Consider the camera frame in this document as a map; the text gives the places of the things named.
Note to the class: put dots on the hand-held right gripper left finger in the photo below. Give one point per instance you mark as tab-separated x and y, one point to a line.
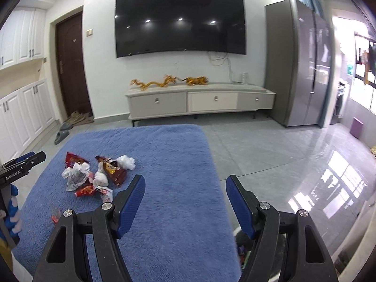
132	208

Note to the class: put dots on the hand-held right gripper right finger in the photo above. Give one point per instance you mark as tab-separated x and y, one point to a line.
239	208

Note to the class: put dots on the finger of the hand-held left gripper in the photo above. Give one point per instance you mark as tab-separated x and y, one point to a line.
36	158
22	156

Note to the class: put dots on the dark brown snack wrapper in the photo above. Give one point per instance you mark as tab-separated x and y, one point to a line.
114	174

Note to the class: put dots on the white red wrapper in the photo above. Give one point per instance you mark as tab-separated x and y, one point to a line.
105	194

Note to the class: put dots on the grey slipper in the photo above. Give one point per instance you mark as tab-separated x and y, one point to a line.
66	126
61	137

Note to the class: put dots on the blue white striped cloth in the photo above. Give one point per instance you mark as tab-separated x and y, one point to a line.
14	211

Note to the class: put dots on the white floor cabinets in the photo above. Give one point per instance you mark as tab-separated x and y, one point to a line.
23	114

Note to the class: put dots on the crumpled white tissue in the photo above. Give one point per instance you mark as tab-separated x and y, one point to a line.
100	179
127	162

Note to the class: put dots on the white printed plastic bag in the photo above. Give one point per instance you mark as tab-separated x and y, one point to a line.
77	177

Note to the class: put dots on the blue fluffy blanket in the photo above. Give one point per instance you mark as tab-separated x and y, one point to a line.
170	182

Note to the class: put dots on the small red snack wrapper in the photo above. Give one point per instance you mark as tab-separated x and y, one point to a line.
85	191

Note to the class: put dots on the brown doormat with shoes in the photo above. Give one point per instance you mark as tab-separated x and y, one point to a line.
79	118

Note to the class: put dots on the clear plastic scrap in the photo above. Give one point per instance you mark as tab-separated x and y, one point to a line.
55	217

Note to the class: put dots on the dark brown door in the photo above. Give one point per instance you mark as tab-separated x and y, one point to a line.
73	70

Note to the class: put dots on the grey white television cabinet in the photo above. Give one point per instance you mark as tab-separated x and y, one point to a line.
199	100

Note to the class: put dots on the white power strip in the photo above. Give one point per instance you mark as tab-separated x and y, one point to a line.
243	77

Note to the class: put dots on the golden dragon figurine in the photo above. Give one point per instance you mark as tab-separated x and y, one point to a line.
164	81

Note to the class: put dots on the golden tiger figurine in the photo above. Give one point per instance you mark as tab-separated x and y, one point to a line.
195	80

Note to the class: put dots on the purple bin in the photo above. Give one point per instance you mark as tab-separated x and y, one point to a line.
358	127

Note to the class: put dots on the tan cloth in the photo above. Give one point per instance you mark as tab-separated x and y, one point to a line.
373	149

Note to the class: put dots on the grey double-door fridge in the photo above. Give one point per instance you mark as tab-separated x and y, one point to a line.
293	64

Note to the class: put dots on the balcony window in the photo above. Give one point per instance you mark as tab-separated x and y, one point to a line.
367	94

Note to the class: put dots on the yellow hanging garment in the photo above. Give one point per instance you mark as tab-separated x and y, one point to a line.
367	75

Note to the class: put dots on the blue curtain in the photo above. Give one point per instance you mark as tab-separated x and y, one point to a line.
314	3

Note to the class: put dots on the white wall cabinets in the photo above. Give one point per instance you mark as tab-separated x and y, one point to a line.
20	38

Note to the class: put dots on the beige light switch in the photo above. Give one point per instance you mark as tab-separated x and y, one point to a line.
89	32

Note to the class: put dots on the black wall television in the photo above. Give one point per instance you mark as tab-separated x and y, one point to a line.
179	23

